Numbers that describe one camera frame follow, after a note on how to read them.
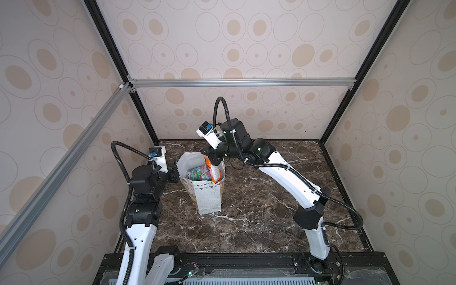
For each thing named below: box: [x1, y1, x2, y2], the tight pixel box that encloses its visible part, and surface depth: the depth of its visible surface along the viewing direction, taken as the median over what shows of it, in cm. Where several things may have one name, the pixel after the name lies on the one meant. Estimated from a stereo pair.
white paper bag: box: [176, 152, 226, 215], surface depth 79 cm
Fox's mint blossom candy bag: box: [186, 163, 214, 182], surface depth 83 cm
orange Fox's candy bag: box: [204, 154, 226, 184], surface depth 69 cm
